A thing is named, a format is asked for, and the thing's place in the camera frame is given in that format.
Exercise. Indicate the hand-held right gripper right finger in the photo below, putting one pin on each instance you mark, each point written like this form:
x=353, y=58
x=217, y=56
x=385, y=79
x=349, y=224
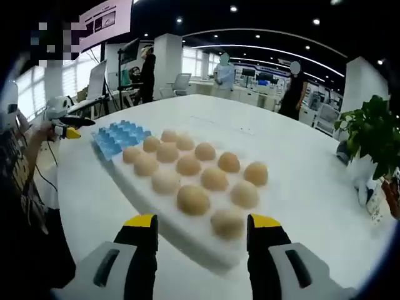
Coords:
x=281, y=265

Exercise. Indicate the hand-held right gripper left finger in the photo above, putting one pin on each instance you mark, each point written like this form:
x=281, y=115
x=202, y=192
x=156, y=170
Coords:
x=125, y=259

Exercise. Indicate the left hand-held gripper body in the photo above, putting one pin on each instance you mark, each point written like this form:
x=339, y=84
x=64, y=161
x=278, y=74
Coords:
x=59, y=106

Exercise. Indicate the blue egg tray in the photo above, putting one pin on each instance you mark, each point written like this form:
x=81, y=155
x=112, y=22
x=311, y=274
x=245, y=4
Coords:
x=115, y=137

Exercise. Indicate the white foam egg holder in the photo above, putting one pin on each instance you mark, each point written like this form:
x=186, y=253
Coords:
x=162, y=218

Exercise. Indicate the person's left hand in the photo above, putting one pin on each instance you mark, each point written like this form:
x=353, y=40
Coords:
x=47, y=132

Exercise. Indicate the white computer monitor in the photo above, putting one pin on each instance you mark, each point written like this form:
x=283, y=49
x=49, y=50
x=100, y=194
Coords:
x=97, y=78

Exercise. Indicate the white chest-worn device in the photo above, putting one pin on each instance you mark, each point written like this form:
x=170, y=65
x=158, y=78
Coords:
x=7, y=106

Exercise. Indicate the black monitor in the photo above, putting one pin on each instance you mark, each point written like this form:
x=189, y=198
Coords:
x=130, y=51

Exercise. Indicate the pink display screen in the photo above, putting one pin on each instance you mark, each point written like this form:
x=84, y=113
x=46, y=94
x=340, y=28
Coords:
x=109, y=18

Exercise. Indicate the operator in black t-shirt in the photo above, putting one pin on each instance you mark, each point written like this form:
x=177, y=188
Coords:
x=25, y=234

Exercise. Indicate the grey office chair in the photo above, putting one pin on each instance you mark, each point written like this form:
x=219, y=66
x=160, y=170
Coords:
x=180, y=82

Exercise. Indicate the white table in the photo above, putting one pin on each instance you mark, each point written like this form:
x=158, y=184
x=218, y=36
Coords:
x=281, y=140

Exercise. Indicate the dark grey pot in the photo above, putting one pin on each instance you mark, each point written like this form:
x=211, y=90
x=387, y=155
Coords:
x=342, y=153

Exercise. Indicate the potted green plant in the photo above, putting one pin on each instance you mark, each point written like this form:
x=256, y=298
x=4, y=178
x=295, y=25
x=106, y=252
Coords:
x=372, y=131

